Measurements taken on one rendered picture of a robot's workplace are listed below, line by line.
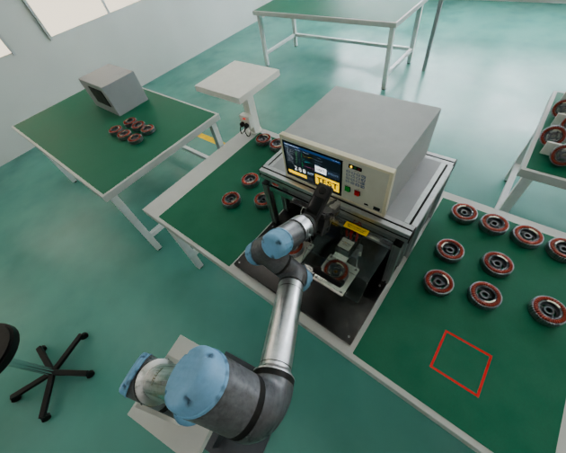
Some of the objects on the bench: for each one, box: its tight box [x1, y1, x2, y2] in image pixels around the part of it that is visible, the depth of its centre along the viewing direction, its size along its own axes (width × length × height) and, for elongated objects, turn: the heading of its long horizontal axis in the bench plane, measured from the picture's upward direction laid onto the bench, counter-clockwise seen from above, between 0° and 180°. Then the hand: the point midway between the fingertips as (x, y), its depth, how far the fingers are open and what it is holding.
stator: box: [467, 281, 502, 310], centre depth 110 cm, size 11×11×4 cm
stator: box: [423, 270, 455, 297], centre depth 116 cm, size 11×11×4 cm
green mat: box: [159, 133, 290, 266], centre depth 171 cm, size 94×61×1 cm, turn 148°
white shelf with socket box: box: [195, 60, 280, 137], centre depth 179 cm, size 35×37×46 cm
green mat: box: [353, 198, 566, 453], centre depth 111 cm, size 94×61×1 cm, turn 148°
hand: (337, 199), depth 95 cm, fingers closed
